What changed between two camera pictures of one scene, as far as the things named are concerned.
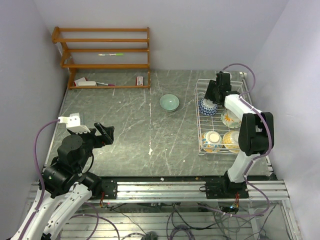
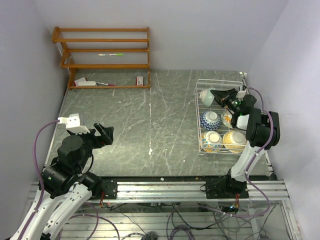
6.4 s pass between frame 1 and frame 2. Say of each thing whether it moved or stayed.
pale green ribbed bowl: moved
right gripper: moved
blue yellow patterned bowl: stayed
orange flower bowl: stayed
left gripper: stayed
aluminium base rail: stayed
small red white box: stayed
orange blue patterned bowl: stayed
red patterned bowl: moved
